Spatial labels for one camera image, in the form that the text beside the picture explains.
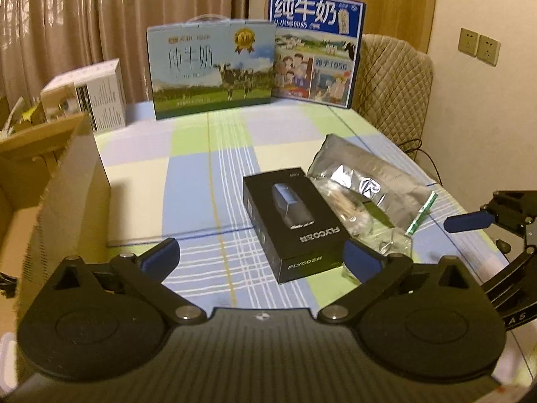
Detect checked tablecloth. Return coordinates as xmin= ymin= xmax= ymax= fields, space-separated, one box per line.
xmin=94 ymin=101 xmax=537 ymax=387

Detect brown cardboard box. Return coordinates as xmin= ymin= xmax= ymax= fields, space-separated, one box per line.
xmin=0 ymin=111 xmax=112 ymax=303

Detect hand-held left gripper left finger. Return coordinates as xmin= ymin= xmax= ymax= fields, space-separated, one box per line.
xmin=44 ymin=237 xmax=207 ymax=326

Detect quilted beige chair cover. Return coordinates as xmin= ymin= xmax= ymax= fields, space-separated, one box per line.
xmin=351 ymin=34 xmax=434 ymax=163

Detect beige wall socket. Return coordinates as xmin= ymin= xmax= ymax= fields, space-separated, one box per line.
xmin=477 ymin=35 xmax=501 ymax=67
xmin=458 ymin=27 xmax=479 ymax=57

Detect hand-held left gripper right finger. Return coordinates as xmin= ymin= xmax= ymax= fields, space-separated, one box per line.
xmin=316 ymin=239 xmax=483 ymax=324

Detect small clear bag of screws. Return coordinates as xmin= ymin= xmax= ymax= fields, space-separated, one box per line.
xmin=369 ymin=227 xmax=414 ymax=262

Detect beige patterned curtain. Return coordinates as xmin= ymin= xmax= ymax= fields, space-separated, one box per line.
xmin=0 ymin=0 xmax=251 ymax=106

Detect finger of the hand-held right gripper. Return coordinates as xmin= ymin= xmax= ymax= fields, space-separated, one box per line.
xmin=482 ymin=239 xmax=537 ymax=303
xmin=444 ymin=191 xmax=537 ymax=234

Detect silver foil bag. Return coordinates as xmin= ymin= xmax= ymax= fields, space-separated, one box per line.
xmin=307 ymin=133 xmax=438 ymax=234

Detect small white box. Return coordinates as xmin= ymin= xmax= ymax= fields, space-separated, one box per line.
xmin=41 ymin=59 xmax=127 ymax=132

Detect black shaver box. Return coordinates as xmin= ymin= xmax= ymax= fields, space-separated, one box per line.
xmin=242 ymin=166 xmax=351 ymax=285

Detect blue milk carton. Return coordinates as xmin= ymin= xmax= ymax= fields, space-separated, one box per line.
xmin=268 ymin=0 xmax=367 ymax=110

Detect black power cable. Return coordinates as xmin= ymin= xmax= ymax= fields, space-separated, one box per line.
xmin=404 ymin=138 xmax=442 ymax=186

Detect green milk carton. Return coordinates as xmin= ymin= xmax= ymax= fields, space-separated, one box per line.
xmin=146 ymin=16 xmax=278 ymax=122

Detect clear bag of toothpicks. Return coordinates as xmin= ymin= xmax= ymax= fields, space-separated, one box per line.
xmin=314 ymin=176 xmax=377 ymax=236

